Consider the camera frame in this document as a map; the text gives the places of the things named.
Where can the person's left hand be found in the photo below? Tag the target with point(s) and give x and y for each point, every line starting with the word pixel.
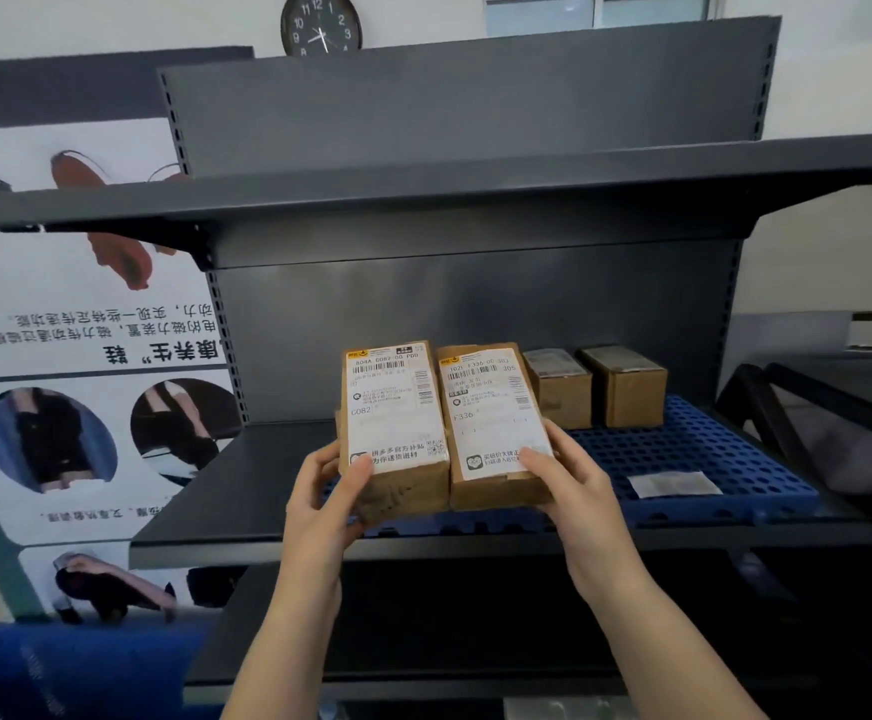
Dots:
pixel 314 517

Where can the person's right hand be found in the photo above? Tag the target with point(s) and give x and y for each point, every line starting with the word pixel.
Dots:
pixel 589 509

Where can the person's left thumb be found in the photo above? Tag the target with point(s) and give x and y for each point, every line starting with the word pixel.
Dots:
pixel 355 483

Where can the person's right thumb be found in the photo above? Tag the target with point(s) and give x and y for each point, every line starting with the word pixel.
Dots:
pixel 541 472

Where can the cardboard parcel with white label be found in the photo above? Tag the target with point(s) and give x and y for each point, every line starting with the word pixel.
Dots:
pixel 394 419
pixel 492 416

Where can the person's left forearm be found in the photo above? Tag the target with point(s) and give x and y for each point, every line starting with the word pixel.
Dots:
pixel 286 652

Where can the person's right forearm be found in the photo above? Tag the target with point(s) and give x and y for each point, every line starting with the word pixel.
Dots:
pixel 668 652

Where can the small brown cardboard box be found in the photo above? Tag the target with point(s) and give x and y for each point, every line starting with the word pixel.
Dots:
pixel 627 382
pixel 559 386

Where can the white paper slip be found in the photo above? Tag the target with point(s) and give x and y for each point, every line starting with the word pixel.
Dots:
pixel 674 484

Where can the blue perforated plastic mat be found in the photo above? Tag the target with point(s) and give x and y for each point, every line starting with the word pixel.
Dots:
pixel 698 457

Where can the dark grey metal shelf rack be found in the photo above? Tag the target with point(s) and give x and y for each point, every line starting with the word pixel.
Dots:
pixel 481 239

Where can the white printed poster board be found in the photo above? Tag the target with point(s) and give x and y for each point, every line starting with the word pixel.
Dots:
pixel 68 367

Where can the blue plastic basket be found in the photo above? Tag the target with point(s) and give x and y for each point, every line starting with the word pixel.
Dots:
pixel 83 671

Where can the black metal cart frame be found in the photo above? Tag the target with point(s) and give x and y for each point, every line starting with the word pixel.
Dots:
pixel 818 427

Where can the round black wall clock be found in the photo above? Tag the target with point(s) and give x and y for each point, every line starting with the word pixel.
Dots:
pixel 321 23

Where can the window with metal frame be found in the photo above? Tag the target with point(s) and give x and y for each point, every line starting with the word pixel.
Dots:
pixel 597 8

